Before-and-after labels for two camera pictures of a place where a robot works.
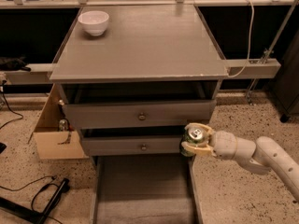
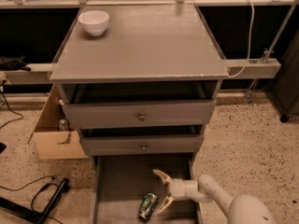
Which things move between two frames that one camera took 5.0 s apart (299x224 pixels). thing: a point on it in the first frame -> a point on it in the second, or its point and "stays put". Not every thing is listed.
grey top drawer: x=138 y=114 stays put
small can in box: x=63 y=125 stays put
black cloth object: x=7 y=63 stays put
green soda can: x=193 y=135 -> x=148 y=205
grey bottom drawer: x=145 y=189 stays put
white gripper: x=225 y=145 -> x=179 y=189
